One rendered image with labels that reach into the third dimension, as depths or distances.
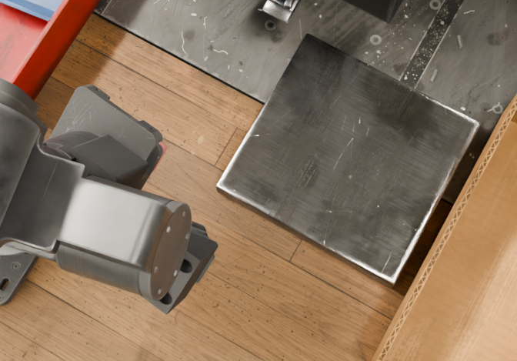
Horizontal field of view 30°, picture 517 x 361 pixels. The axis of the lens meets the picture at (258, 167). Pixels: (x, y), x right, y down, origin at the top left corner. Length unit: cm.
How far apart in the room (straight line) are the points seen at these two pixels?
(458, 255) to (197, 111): 26
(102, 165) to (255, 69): 30
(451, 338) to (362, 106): 21
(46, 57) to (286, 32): 21
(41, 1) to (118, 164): 33
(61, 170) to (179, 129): 33
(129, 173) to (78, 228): 10
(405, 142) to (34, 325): 35
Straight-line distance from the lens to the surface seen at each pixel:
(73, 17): 87
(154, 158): 65
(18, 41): 90
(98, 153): 61
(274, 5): 80
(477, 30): 90
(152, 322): 82
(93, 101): 64
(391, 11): 86
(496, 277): 83
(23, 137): 50
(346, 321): 81
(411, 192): 82
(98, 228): 51
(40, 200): 53
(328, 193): 81
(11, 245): 56
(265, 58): 87
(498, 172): 85
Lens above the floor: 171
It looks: 75 degrees down
